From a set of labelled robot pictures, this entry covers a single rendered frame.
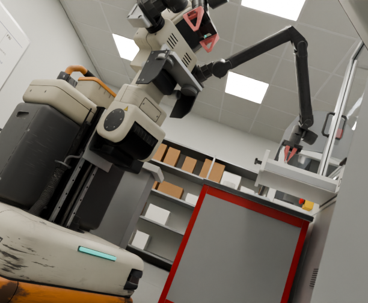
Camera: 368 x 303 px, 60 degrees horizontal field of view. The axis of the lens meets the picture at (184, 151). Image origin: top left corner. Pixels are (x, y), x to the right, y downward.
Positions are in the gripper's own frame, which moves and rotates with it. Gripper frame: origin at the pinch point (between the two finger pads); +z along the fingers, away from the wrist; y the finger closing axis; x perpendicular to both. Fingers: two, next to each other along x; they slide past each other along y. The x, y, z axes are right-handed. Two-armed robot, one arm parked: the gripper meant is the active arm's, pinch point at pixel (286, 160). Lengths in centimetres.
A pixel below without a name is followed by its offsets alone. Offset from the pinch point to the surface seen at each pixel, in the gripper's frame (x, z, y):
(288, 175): -17.4, 12.9, 2.6
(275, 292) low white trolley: 7, 61, 17
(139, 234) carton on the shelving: 350, 73, -152
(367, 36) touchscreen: -98, 4, 2
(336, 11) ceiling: 82, -183, -3
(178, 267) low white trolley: 7, 70, -29
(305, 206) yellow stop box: 24.9, 12.1, 19.6
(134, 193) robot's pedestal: 21, 45, -72
